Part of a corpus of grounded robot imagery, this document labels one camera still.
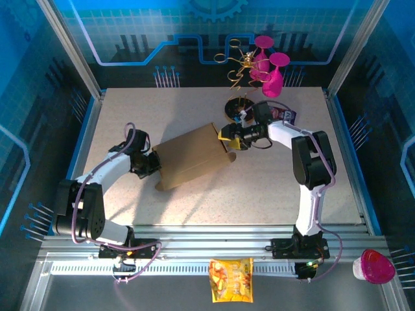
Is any aluminium corner post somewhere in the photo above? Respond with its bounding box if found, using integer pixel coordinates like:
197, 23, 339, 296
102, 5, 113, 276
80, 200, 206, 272
35, 0, 102, 100
326, 0, 392, 98

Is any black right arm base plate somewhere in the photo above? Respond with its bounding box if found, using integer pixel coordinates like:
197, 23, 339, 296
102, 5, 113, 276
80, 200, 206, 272
270, 237, 331, 260

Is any pink wine glass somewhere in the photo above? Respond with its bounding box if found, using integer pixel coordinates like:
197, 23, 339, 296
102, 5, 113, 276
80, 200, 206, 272
248, 34, 275, 82
261, 52, 290, 98

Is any aluminium side rail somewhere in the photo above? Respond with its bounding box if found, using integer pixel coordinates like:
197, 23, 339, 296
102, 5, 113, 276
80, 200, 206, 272
61, 89, 106, 227
324, 87, 374, 235

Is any purple candy bag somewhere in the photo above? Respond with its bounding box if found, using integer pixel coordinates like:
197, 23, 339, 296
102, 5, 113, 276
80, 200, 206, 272
270, 104, 298, 126

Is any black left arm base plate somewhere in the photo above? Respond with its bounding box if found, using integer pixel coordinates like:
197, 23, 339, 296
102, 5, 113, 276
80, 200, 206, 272
98, 238, 162, 260

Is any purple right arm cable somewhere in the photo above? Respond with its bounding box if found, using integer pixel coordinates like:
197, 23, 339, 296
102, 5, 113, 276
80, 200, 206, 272
246, 100, 344, 283

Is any brown cardboard paper box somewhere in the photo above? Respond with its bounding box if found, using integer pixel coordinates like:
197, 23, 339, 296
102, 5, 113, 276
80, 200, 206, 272
151, 122, 237, 192

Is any gold wire glass rack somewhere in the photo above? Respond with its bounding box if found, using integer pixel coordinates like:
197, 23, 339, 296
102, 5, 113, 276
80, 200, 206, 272
213, 38, 263, 127

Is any pink lidded plastic cup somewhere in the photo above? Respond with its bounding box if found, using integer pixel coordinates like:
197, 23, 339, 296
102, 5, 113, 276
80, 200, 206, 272
352, 248, 396, 285

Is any yellow snack bag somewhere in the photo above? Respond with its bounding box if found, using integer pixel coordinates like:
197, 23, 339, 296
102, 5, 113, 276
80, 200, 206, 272
208, 257, 255, 304

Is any white slotted cable duct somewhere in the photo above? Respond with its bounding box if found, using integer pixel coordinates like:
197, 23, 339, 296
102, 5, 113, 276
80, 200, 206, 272
50, 260, 299, 276

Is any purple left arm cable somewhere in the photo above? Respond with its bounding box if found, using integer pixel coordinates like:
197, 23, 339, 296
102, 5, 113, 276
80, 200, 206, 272
71, 122, 162, 284

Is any aluminium front frame rail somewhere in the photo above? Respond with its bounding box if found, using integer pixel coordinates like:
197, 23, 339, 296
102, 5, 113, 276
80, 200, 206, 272
37, 223, 392, 264

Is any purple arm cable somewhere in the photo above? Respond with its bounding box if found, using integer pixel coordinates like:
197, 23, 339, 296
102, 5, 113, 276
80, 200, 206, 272
246, 100, 344, 283
71, 122, 162, 284

